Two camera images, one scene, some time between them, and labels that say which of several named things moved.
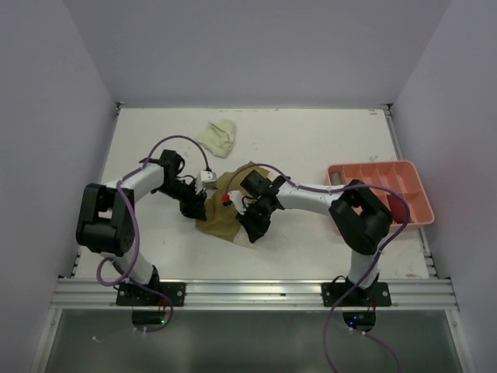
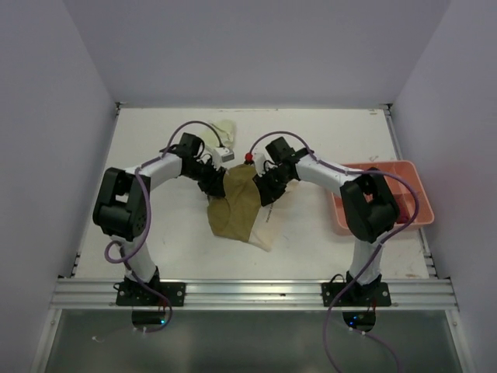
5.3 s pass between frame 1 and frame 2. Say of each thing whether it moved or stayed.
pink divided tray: stayed
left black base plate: stayed
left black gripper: moved
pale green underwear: stayed
